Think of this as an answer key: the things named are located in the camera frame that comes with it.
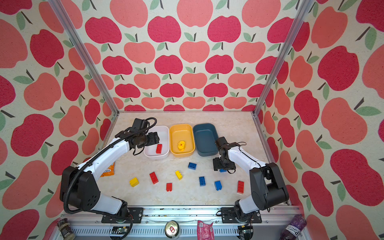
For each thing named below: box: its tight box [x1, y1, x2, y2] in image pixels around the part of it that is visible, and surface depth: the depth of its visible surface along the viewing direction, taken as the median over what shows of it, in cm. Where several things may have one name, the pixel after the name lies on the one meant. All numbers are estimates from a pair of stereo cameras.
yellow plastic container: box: [169, 123, 196, 158], surface depth 106 cm
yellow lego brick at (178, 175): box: [175, 170, 183, 181], surface depth 88 cm
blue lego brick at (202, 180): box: [199, 176, 206, 187], surface depth 86 cm
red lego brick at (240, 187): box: [237, 180, 245, 194], surface depth 85 cm
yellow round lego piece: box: [177, 140, 185, 152], surface depth 100 cm
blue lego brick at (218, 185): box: [214, 180, 222, 191], surface depth 84 cm
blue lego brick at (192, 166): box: [188, 162, 197, 170], surface depth 92 cm
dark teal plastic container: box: [193, 123, 219, 157], surface depth 107 cm
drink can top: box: [164, 220, 180, 239], surface depth 63 cm
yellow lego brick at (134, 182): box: [129, 177, 140, 187], surface depth 85 cm
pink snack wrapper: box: [197, 220, 215, 240], surface depth 71 cm
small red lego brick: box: [166, 182, 173, 192], surface depth 84 cm
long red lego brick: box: [149, 171, 159, 185], surface depth 88 cm
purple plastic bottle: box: [279, 214, 307, 240], surface depth 69 cm
